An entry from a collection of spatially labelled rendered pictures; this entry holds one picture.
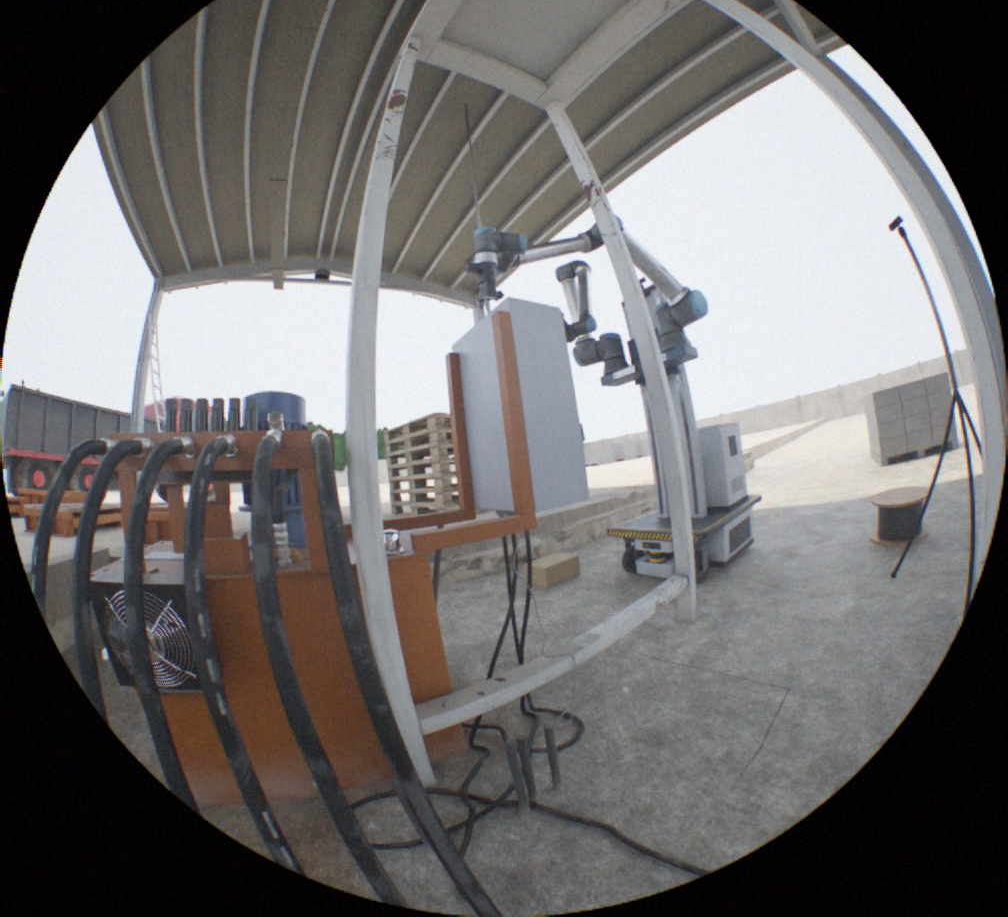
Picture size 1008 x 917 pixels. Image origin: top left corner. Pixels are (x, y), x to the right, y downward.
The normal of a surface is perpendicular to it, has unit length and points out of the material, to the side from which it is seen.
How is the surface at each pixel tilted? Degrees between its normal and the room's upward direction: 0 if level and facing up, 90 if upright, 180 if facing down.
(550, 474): 90
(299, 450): 90
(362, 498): 93
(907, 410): 90
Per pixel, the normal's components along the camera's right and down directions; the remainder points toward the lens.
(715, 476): -0.87, 0.03
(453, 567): 0.39, -0.22
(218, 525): 0.59, -0.20
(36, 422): 0.99, -0.12
